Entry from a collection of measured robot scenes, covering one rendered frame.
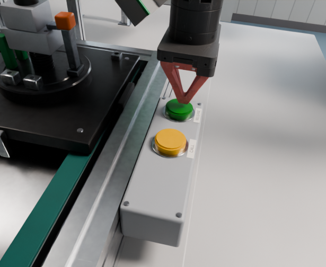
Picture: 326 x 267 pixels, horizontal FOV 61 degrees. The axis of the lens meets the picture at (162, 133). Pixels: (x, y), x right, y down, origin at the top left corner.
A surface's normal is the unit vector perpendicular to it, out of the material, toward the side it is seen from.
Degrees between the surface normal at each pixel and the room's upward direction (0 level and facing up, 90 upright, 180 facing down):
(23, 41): 90
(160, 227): 90
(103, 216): 0
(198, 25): 90
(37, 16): 90
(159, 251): 0
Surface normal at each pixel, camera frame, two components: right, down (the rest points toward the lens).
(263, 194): 0.06, -0.73
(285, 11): -0.22, 0.65
